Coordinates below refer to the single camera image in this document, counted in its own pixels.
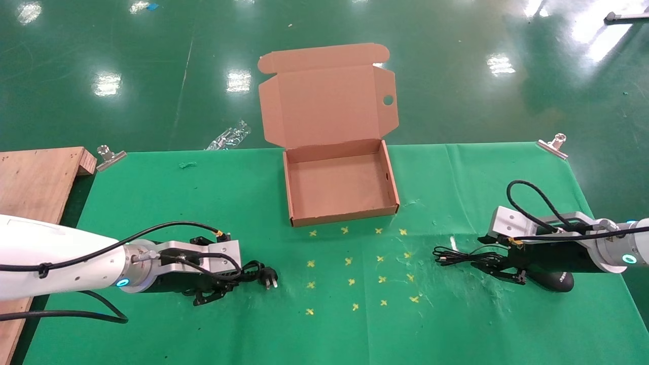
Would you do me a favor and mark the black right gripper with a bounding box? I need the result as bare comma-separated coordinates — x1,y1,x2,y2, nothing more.
478,233,601,284

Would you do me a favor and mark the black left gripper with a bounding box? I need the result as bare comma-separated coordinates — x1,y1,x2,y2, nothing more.
139,236,239,307

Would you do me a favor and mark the black power cable with plug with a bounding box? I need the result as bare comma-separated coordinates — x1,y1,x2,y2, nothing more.
183,260,278,294

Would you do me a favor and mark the black wired computer mouse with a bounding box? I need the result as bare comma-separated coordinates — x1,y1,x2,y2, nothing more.
432,247,575,294

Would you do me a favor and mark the open brown cardboard box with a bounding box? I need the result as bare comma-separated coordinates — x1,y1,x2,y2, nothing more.
257,43,401,228

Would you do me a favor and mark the silver binder clip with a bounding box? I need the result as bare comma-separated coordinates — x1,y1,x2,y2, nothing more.
96,145,126,172
536,133,568,160

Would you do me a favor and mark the clear crumpled plastic wrapper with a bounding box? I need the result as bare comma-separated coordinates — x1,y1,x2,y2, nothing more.
205,120,251,151

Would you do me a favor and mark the brown wooden pallet board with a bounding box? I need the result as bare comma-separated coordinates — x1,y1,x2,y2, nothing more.
0,147,97,365

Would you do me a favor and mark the grey metal bar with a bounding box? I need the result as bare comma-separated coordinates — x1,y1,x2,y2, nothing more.
603,11,649,25

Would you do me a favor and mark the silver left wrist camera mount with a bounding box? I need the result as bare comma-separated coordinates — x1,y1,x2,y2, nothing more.
156,239,242,280

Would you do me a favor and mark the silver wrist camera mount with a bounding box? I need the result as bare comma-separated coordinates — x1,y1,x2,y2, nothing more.
489,205,610,250
156,239,242,280

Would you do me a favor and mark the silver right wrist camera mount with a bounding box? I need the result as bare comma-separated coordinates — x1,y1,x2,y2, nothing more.
489,205,610,250

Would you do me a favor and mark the black left wrist camera cable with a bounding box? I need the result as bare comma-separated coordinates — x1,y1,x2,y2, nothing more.
0,221,243,279

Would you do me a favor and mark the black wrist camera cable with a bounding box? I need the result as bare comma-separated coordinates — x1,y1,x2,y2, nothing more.
0,221,243,279
507,180,649,242

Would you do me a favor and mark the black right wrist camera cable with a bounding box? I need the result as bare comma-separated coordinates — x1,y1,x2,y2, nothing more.
507,180,649,242

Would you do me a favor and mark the black loose left arm cable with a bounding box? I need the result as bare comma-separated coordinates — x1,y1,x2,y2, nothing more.
0,290,128,325

